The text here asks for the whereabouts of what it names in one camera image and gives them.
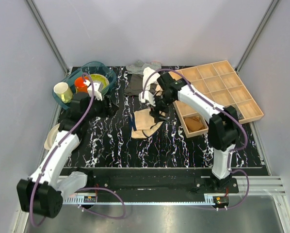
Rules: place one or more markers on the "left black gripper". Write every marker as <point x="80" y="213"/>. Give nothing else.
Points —
<point x="108" y="109"/>

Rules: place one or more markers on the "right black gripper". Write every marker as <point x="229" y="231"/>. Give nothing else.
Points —
<point x="155" y="113"/>

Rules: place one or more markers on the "beige navy-trimmed underwear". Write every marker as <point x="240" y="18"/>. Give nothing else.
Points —
<point x="142" y="124"/>

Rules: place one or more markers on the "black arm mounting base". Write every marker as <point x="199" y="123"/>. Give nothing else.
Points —
<point x="158" y="185"/>

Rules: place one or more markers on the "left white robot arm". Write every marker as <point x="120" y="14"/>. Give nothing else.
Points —
<point x="43" y="193"/>

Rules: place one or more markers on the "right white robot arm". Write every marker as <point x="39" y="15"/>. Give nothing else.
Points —
<point x="224" y="128"/>

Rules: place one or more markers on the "rolled tan underwear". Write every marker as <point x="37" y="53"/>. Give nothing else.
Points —
<point x="194" y="124"/>

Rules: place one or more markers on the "black marble table mat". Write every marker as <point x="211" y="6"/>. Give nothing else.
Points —
<point x="108" y="143"/>

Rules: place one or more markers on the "blue transparent plastic basin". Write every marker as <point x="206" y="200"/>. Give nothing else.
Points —
<point x="86" y="70"/>

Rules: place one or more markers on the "green dotted plate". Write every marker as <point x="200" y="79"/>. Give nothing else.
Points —
<point x="103" y="83"/>

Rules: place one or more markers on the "orange mug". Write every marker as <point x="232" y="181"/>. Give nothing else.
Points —
<point x="80" y="85"/>

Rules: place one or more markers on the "dark grey garment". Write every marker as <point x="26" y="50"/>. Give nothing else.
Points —
<point x="135" y="85"/>

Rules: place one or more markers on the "white cloth garment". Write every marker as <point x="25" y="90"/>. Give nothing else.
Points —
<point x="149" y="78"/>

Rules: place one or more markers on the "cream yellow mug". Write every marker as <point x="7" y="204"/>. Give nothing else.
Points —
<point x="63" y="91"/>

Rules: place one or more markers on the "grey striped garment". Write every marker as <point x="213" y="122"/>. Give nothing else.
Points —
<point x="138" y="67"/>

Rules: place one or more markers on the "checked grey garment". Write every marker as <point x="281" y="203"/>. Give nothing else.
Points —
<point x="155" y="66"/>

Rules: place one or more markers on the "beige round lid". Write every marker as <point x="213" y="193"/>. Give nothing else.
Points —
<point x="51" y="137"/>

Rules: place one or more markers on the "wooden compartment tray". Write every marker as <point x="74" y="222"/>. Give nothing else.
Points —
<point x="219" y="82"/>

